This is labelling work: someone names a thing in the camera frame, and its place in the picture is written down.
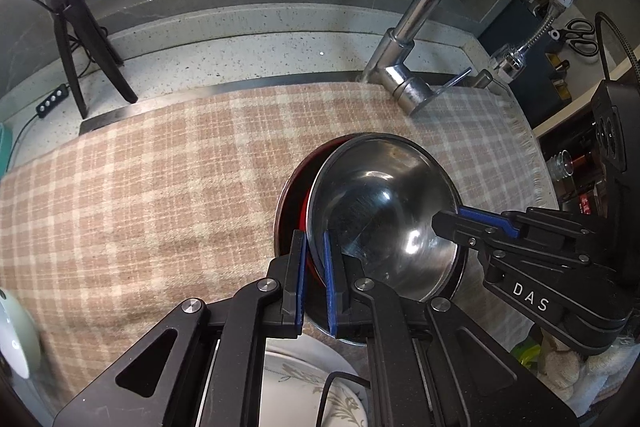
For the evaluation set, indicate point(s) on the white plate with sprig print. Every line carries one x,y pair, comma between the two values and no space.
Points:
290,382

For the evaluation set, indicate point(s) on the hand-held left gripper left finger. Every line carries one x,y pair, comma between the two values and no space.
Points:
301,287

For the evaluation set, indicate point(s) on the metal sink knob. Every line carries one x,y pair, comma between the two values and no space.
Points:
483,79

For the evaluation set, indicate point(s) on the white fluffy towel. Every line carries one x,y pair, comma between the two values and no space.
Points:
560,362

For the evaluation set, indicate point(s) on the stainless steel bowl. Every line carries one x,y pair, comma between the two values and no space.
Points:
380,202

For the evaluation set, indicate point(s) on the black tripod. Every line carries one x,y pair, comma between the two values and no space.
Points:
75,17

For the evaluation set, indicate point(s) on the teal plastic object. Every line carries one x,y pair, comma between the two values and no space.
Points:
4,147

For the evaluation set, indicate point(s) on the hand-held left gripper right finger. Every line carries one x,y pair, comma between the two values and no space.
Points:
330,292

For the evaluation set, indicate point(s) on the pale round object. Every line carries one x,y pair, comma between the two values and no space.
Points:
20,337

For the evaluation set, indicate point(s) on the beige plaid cloth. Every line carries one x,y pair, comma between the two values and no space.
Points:
150,187

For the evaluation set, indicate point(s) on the chrome faucet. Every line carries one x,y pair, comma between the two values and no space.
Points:
400,77

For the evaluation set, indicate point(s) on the black scissors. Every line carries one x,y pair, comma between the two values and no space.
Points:
582,38

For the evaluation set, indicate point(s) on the red bowl steel inside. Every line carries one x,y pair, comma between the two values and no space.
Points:
299,212

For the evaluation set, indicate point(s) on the glass jar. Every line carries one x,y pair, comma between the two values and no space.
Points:
561,164

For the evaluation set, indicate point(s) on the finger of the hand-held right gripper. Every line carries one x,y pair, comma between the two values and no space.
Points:
455,229
487,219

